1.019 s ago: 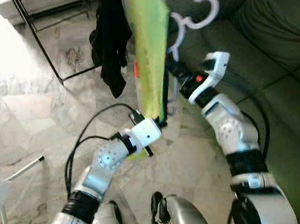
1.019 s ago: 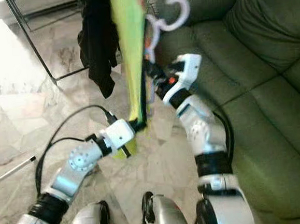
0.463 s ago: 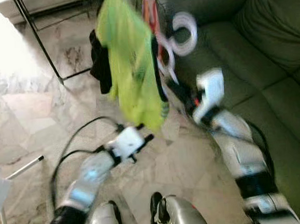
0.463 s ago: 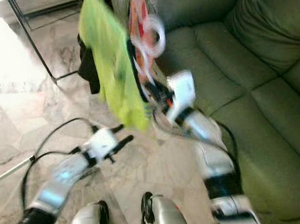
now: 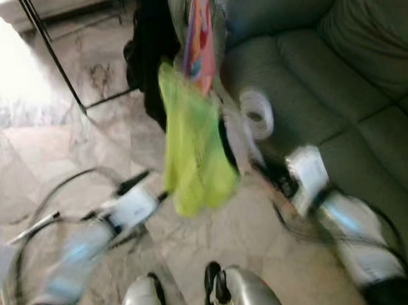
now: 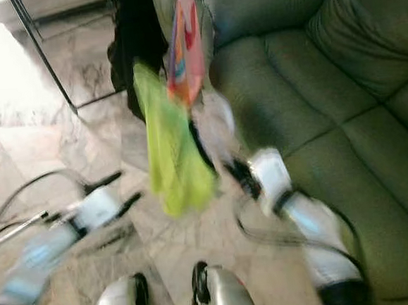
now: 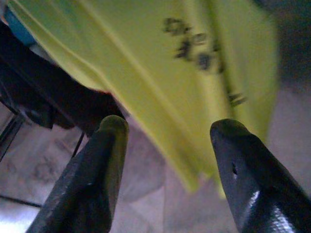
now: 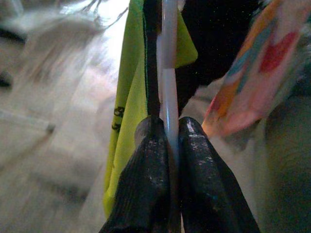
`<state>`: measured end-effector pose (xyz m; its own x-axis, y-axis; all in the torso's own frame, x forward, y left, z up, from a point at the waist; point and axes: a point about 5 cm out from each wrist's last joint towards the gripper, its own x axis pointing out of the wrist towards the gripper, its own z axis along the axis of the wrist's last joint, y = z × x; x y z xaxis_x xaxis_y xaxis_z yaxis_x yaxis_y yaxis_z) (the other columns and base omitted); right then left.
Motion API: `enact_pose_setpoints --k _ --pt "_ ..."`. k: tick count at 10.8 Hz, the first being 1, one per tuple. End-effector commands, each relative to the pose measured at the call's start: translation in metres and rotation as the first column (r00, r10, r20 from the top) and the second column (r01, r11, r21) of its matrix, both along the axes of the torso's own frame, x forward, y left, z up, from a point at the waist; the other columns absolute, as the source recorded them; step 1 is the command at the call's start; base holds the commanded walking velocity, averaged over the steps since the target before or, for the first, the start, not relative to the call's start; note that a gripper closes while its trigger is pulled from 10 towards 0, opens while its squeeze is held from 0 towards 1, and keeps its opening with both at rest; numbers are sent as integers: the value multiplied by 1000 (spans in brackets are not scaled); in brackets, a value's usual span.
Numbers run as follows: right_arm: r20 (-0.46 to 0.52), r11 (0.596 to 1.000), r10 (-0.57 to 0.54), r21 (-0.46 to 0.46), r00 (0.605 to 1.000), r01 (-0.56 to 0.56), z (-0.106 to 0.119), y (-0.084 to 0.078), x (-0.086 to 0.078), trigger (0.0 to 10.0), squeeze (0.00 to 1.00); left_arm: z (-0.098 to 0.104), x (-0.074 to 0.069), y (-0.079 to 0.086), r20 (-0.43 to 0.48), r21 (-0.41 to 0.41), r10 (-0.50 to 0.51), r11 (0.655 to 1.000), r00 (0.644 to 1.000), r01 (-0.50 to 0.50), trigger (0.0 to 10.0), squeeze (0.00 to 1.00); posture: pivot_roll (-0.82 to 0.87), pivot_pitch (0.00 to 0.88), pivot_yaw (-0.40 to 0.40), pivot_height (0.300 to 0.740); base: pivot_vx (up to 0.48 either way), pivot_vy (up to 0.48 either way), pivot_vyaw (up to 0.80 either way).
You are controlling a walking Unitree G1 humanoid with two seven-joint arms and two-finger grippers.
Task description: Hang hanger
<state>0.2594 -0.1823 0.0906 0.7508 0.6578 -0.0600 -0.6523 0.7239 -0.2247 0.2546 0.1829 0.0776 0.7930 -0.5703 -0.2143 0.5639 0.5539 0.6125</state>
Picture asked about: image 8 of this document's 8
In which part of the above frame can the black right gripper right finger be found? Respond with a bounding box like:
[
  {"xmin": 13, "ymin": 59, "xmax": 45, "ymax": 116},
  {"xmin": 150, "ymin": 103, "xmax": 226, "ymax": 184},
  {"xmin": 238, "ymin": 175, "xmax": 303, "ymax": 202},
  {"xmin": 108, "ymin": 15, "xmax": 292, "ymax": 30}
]
[{"xmin": 178, "ymin": 116, "xmax": 261, "ymax": 233}]

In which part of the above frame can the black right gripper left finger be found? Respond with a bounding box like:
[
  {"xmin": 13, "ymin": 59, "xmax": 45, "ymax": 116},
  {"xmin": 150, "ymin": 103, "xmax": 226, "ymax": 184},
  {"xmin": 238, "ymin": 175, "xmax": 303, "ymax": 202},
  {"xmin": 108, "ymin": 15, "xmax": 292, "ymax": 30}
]
[{"xmin": 98, "ymin": 116, "xmax": 171, "ymax": 233}]

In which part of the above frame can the lime green garment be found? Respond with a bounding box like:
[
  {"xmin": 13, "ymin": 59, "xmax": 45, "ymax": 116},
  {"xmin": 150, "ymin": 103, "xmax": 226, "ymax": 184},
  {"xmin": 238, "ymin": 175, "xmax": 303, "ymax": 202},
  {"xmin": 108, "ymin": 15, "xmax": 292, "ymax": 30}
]
[{"xmin": 103, "ymin": 0, "xmax": 199, "ymax": 219}]

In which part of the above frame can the clear plastic clothes hanger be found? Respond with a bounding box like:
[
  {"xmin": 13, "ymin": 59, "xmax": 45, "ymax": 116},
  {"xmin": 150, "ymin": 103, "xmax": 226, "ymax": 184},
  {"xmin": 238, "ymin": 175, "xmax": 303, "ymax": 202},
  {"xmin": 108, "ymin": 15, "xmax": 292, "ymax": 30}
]
[{"xmin": 155, "ymin": 0, "xmax": 183, "ymax": 175}]

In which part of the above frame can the colourful orange cloth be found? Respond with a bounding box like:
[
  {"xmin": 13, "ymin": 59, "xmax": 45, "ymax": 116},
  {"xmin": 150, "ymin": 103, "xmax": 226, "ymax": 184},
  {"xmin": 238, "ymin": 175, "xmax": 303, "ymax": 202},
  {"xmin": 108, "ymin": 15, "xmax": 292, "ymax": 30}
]
[{"xmin": 201, "ymin": 0, "xmax": 311, "ymax": 138}]

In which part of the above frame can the black hanging garment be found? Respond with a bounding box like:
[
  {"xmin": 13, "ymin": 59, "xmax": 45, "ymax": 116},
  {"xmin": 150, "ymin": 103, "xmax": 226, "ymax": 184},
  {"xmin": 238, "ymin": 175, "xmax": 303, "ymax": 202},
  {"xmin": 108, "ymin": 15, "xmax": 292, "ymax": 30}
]
[{"xmin": 174, "ymin": 0, "xmax": 259, "ymax": 110}]

